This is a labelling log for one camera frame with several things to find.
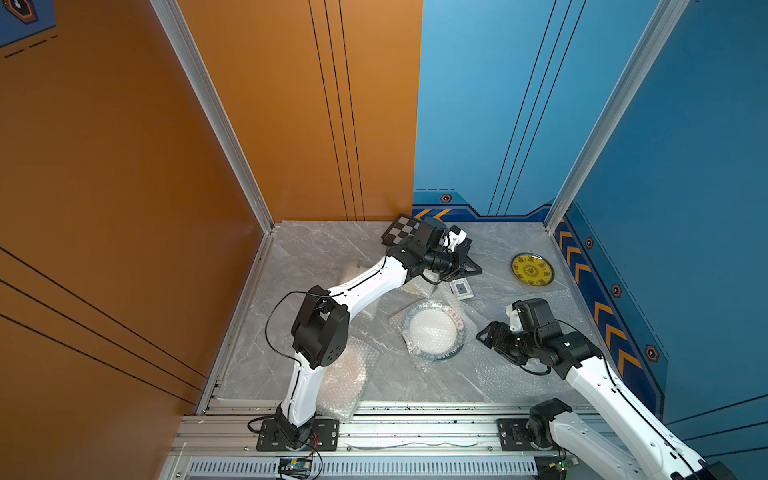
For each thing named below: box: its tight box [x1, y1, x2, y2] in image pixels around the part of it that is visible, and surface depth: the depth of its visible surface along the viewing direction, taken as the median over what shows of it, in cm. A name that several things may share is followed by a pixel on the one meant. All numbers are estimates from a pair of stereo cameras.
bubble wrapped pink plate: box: [316, 335, 380, 422], surface depth 81 cm
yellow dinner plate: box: [511, 252, 555, 287], surface depth 108 cm
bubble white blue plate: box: [403, 300, 466, 361], surface depth 91 cm
